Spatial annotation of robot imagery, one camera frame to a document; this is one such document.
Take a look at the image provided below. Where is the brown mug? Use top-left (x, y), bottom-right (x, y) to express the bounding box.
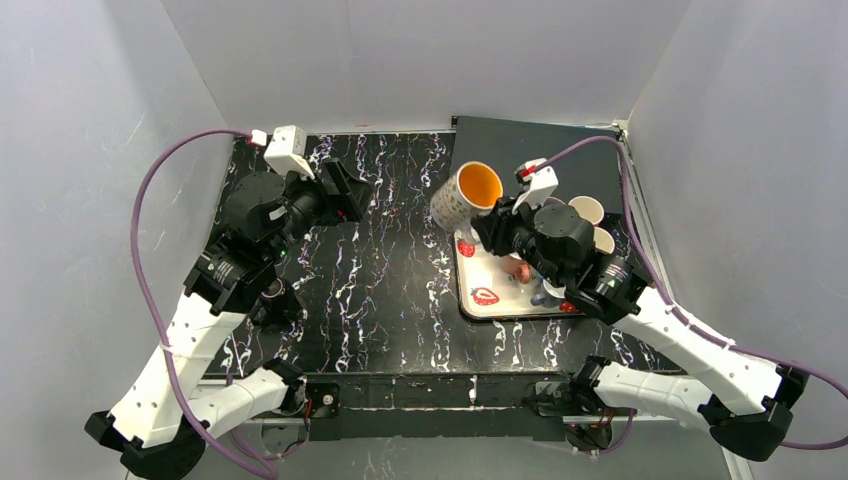
top-left (500, 253), bottom-right (533, 284)

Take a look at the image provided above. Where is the white floral mug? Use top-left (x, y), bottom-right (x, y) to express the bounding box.
top-left (430, 161), bottom-right (503, 245)

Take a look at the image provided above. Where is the pink mug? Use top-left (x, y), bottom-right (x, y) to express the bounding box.
top-left (568, 195), bottom-right (605, 227)

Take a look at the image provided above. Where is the yellow mug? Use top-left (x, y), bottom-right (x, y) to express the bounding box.
top-left (593, 226), bottom-right (616, 254)

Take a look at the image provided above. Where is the black mug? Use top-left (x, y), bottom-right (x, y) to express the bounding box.
top-left (250, 278), bottom-right (306, 332)

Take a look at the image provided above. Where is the small grey blue mug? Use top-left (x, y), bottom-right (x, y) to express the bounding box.
top-left (530, 280), bottom-right (565, 308)

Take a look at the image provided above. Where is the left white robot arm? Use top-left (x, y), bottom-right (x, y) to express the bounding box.
top-left (85, 158), bottom-right (374, 479)

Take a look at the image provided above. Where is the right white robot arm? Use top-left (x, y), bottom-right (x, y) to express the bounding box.
top-left (471, 198), bottom-right (808, 462)

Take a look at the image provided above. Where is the strawberry print white tray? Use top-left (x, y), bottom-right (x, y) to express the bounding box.
top-left (454, 232), bottom-right (582, 321)

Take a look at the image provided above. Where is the dark flat metal box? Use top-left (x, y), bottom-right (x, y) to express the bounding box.
top-left (450, 116), bottom-right (623, 214)

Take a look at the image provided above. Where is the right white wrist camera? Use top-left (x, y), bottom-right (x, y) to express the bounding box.
top-left (512, 158), bottom-right (559, 213)

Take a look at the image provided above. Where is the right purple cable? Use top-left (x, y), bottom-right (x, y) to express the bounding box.
top-left (543, 135), bottom-right (848, 458)

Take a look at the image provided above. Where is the purple cable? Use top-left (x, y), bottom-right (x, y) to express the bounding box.
top-left (543, 135), bottom-right (848, 458)
top-left (129, 128), bottom-right (280, 480)

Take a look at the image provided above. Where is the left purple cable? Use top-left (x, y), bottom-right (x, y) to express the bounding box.
top-left (129, 128), bottom-right (280, 480)

